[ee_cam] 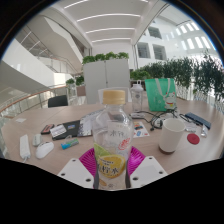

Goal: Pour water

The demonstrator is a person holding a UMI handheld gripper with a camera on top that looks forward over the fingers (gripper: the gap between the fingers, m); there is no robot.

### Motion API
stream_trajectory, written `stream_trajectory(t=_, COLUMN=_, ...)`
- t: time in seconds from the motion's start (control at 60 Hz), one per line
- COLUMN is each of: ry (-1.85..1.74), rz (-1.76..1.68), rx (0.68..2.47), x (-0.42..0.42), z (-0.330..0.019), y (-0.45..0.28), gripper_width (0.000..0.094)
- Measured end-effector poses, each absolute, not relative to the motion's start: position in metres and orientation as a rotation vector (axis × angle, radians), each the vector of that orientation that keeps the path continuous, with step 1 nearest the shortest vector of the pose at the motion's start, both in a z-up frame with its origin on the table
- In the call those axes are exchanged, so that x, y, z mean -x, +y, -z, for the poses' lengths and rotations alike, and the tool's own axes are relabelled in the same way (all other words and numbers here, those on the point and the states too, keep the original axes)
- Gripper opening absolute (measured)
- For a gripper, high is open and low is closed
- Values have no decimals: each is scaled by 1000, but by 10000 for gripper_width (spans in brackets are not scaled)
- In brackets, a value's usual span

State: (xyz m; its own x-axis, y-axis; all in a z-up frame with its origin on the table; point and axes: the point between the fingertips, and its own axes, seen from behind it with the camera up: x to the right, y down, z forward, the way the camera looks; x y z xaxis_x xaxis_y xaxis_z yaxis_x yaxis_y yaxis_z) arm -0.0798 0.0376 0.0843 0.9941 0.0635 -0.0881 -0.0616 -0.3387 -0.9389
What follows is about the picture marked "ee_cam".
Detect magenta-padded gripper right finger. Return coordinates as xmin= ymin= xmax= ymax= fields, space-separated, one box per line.
xmin=127 ymin=145 xmax=169 ymax=189

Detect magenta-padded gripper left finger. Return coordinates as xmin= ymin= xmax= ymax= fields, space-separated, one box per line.
xmin=57 ymin=147 xmax=98 ymax=190

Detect clear yellow-labelled drink bottle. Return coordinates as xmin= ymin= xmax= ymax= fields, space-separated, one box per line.
xmin=92 ymin=89 xmax=135 ymax=191

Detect clear white-lidded water bottle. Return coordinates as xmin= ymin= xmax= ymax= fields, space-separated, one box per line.
xmin=130 ymin=79 xmax=145 ymax=114

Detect small blue-green tube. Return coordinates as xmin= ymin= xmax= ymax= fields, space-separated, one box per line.
xmin=60 ymin=138 xmax=80 ymax=150

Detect white computer mouse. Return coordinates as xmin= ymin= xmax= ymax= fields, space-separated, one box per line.
xmin=35 ymin=141 xmax=55 ymax=160

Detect colourful sticker sheet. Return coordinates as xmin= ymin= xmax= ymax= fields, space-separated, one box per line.
xmin=132 ymin=120 xmax=150 ymax=138

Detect white cup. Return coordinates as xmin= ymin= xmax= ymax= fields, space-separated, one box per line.
xmin=158 ymin=118 xmax=186 ymax=154

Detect black folder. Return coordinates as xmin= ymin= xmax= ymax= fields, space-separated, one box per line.
xmin=49 ymin=119 xmax=81 ymax=141

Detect small red-black box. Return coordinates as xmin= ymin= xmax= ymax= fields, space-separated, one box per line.
xmin=40 ymin=123 xmax=55 ymax=135

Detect white power strip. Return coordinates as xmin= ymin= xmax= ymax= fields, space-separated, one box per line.
xmin=19 ymin=134 xmax=32 ymax=160

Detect small clear plastic packet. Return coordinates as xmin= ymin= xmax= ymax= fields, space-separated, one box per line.
xmin=200 ymin=123 xmax=209 ymax=138

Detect dark blue keyboard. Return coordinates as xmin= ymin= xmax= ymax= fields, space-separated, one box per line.
xmin=184 ymin=111 xmax=212 ymax=130

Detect black chair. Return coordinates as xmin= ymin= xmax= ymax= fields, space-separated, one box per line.
xmin=47 ymin=94 xmax=69 ymax=109

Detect green tote bag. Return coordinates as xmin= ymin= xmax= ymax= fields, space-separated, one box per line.
xmin=144 ymin=77 xmax=178 ymax=113

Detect brown planter with plant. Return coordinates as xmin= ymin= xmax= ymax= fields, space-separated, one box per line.
xmin=65 ymin=75 xmax=86 ymax=98

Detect white cabinet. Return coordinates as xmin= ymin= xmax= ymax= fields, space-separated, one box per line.
xmin=82 ymin=58 xmax=132 ymax=104

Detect row of green hedge plants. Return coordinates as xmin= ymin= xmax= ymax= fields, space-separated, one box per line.
xmin=129 ymin=54 xmax=224 ymax=101

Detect green plants atop cabinet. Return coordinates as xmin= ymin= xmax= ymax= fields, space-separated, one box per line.
xmin=81 ymin=51 xmax=130 ymax=65

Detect ceiling light strips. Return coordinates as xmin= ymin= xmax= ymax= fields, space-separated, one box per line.
xmin=63 ymin=0 xmax=149 ymax=44

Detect black cable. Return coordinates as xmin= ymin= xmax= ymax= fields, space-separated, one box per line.
xmin=133 ymin=109 xmax=178 ymax=132

